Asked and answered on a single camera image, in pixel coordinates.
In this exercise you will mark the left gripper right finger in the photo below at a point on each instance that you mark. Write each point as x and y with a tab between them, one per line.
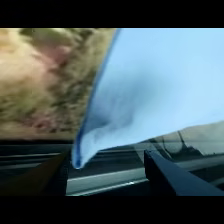
176	181

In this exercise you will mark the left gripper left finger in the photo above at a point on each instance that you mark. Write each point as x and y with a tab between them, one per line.
40	180

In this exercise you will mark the light blue garment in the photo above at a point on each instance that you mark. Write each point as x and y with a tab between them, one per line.
160	86

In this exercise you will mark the silver frame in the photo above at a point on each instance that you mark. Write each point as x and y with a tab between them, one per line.
106	180

